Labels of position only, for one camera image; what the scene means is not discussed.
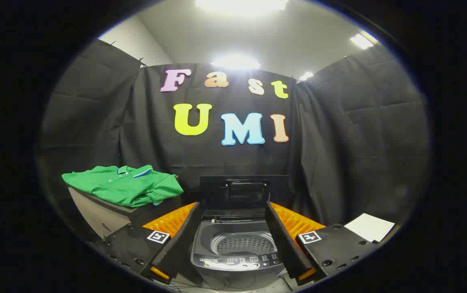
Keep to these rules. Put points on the green polo shirt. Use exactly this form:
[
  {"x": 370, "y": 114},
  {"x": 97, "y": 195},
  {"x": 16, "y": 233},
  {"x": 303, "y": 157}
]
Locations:
[{"x": 125, "y": 187}]

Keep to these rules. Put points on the black backdrop cloth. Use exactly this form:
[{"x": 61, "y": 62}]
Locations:
[{"x": 339, "y": 142}]

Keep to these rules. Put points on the white paper sheet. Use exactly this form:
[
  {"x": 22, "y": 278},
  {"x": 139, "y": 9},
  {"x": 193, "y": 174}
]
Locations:
[{"x": 369, "y": 227}]

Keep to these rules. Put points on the grey box stand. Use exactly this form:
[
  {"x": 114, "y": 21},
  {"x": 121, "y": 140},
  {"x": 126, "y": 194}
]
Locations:
[{"x": 99, "y": 215}]

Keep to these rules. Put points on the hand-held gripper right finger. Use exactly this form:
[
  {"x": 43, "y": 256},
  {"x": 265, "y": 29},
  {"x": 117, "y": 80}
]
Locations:
[{"x": 287, "y": 246}]

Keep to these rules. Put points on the large ceiling light panel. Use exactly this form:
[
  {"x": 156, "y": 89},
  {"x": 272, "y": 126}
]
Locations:
[{"x": 241, "y": 4}]

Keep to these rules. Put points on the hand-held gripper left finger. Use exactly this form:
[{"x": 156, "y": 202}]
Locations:
[{"x": 179, "y": 246}]

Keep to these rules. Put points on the dark grey washing machine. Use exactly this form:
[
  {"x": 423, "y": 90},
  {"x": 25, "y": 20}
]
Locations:
[{"x": 233, "y": 264}]

